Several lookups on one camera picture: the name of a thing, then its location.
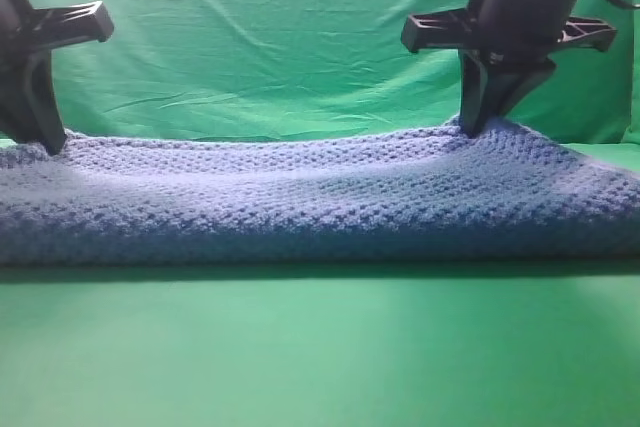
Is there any blue waffle-weave towel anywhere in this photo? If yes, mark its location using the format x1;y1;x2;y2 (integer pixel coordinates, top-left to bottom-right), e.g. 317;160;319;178
1;119;639;266

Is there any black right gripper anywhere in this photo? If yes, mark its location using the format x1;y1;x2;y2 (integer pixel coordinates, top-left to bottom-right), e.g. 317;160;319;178
401;0;617;138

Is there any green backdrop cloth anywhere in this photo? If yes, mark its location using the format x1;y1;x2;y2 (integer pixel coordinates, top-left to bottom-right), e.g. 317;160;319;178
0;0;640;146

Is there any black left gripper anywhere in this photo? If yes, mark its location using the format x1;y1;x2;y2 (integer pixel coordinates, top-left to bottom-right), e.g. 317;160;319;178
1;0;114;156

